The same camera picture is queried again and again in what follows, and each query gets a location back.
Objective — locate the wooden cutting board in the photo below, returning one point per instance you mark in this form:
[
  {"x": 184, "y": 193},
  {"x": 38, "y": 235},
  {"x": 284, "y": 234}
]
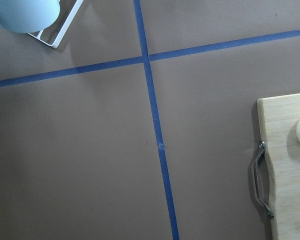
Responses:
[{"x": 278, "y": 117}]

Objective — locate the light blue cup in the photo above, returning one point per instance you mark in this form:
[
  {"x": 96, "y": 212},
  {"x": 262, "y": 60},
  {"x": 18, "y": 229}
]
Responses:
[{"x": 27, "y": 16}]

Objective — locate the white wire cup rack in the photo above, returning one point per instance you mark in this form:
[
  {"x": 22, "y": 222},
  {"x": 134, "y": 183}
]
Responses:
[{"x": 53, "y": 35}]

